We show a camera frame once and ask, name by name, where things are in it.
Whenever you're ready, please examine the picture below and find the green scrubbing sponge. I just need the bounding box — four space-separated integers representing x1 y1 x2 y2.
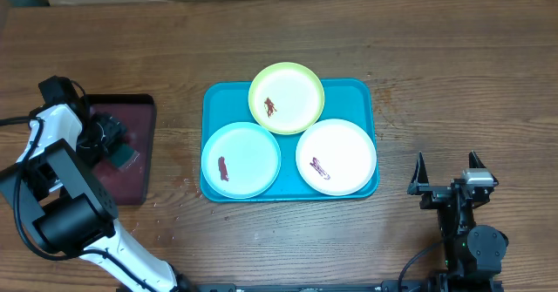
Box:
109 144 139 172

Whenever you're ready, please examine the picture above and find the light blue plate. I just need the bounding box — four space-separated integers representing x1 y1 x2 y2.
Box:
201 122 282 200

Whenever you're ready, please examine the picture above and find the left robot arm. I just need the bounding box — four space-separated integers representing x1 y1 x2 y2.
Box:
1 76 197 291

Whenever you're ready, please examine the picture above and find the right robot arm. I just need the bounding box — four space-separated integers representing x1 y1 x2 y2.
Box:
397 151 509 292

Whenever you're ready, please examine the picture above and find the black tray with red liquid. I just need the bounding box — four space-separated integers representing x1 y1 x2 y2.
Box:
89 94 156 206

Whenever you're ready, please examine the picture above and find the blue plastic serving tray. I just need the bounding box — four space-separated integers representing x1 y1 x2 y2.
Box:
201 78 375 202

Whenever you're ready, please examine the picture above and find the white pink plate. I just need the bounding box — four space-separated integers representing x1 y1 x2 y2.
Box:
296 119 378 196

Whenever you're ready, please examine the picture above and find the yellow-green plate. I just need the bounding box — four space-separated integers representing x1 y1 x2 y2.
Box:
248 62 325 135

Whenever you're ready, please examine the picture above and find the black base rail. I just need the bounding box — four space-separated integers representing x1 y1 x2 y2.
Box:
177 280 435 292

